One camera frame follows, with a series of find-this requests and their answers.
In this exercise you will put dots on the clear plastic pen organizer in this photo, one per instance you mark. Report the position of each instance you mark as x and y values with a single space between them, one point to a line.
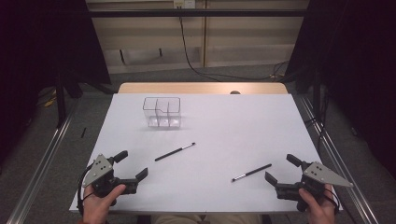
162 113

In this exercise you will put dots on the white wall outlet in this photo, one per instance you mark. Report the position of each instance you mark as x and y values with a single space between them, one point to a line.
184 3

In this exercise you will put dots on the person's right hand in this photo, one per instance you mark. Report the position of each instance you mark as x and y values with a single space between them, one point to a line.
317 208

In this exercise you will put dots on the black horizontal frame bar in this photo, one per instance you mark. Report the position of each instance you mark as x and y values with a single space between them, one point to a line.
199 13

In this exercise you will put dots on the dark curtain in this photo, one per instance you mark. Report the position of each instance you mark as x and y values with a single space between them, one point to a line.
37 49
358 62

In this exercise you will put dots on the aluminium floor rail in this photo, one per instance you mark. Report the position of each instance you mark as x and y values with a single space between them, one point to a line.
40 168
342 161

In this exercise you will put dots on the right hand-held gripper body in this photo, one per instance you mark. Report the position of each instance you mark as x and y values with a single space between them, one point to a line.
320 174

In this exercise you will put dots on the black pen with silver tip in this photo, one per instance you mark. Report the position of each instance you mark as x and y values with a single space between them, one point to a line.
251 172
174 151

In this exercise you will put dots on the black metal stand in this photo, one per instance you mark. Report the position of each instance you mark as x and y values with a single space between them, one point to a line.
60 99
316 93

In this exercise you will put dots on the person's left hand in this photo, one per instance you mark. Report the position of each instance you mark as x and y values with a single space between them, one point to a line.
98 205

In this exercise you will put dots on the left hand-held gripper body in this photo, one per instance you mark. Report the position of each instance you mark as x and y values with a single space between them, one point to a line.
99 168

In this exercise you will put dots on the white table cover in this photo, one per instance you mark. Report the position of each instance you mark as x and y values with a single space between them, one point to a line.
211 140

